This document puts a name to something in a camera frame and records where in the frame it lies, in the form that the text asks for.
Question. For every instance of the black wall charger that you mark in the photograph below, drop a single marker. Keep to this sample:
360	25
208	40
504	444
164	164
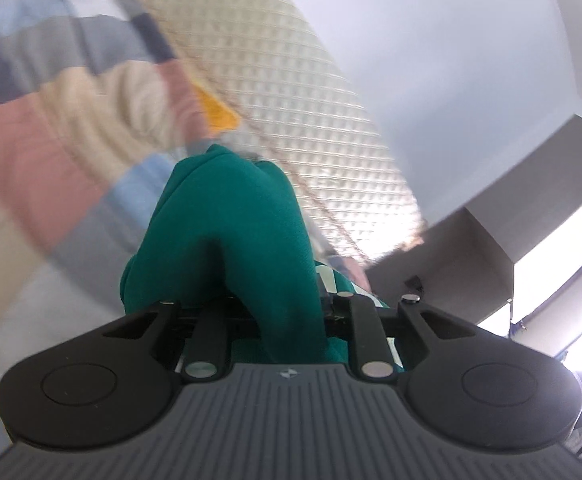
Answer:
413	284

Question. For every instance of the cream quilted headboard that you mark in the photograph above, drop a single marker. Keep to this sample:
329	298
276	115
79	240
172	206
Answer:
296	110

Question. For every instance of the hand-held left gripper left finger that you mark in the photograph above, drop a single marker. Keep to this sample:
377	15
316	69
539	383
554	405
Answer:
211	327

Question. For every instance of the patchwork quilt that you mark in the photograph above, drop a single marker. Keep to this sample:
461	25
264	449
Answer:
21	135

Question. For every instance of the yellow cloth corner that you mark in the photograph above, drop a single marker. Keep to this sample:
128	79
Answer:
218	112

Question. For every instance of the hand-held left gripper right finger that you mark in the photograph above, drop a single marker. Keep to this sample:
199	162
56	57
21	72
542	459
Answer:
366	327

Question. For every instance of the green sweatshirt with pale print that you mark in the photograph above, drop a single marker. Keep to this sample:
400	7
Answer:
231	240

